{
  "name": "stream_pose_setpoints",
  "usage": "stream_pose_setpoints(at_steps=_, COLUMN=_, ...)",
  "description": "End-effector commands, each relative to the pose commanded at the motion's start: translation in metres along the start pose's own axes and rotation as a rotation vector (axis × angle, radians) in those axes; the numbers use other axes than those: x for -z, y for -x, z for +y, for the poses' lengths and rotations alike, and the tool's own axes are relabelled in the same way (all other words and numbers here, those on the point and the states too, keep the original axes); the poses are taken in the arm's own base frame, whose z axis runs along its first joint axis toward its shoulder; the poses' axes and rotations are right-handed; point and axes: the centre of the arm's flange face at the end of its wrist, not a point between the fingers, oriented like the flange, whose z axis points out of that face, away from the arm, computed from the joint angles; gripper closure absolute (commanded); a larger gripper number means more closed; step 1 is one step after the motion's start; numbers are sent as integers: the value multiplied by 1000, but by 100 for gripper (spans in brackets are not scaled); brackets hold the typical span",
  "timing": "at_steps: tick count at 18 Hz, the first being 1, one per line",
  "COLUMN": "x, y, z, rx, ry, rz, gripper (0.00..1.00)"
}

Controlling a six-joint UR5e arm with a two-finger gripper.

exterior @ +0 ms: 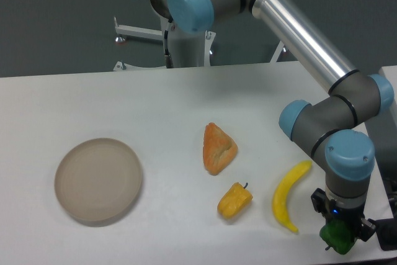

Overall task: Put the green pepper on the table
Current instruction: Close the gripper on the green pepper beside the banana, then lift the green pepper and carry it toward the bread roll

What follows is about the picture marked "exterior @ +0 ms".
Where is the yellow toy banana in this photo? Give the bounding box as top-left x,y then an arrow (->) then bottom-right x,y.
272,160 -> 312,234

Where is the yellow toy pepper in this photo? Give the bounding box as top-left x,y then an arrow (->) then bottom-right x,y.
217,182 -> 253,220

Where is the black device at table edge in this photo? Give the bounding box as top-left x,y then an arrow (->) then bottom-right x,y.
373,176 -> 397,252

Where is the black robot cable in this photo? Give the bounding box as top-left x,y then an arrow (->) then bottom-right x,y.
163,19 -> 174,69

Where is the orange toy bread slice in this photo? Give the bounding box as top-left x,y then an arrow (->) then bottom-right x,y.
202,122 -> 238,176

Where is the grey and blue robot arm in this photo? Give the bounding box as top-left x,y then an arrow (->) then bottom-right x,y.
151,0 -> 394,246

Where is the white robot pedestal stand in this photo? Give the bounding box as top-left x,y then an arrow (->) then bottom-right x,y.
114,15 -> 296,71

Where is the beige round plate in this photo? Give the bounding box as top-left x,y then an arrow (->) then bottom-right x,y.
54,138 -> 143,227

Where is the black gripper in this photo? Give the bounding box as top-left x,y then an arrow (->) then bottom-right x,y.
311,188 -> 376,242

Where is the green toy pepper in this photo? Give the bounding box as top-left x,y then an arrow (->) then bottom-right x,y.
319,219 -> 356,255

